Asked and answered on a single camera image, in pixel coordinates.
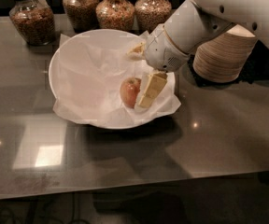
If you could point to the glass jar dark cereal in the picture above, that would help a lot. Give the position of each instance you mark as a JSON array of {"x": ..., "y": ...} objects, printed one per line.
[{"x": 34, "y": 21}]

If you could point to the glass jar brown cereal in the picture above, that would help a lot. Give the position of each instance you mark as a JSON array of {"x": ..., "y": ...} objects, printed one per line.
[{"x": 81, "y": 14}]

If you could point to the white bowl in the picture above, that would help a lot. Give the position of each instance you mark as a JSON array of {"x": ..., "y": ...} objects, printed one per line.
[{"x": 78, "y": 78}]

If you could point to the glass jar light cereal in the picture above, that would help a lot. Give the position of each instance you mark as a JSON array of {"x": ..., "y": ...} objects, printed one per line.
[{"x": 150, "y": 13}]

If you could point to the glass jar colourful cereal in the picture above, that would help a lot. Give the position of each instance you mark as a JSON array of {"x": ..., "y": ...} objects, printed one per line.
[{"x": 115, "y": 14}]

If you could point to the front stack paper bowls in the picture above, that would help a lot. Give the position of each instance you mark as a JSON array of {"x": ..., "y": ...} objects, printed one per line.
[{"x": 221, "y": 60}]

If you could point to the white crumpled paper liner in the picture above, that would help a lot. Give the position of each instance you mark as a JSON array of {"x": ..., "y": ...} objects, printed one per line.
[{"x": 91, "y": 75}]

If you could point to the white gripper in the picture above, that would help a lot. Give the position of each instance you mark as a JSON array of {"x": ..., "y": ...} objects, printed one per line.
[{"x": 162, "y": 52}]

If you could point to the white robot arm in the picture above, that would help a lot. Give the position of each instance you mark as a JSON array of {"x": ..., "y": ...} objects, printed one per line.
[{"x": 198, "y": 21}]

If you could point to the red yellow apple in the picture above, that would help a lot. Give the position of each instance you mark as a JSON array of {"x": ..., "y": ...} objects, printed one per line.
[{"x": 129, "y": 90}]

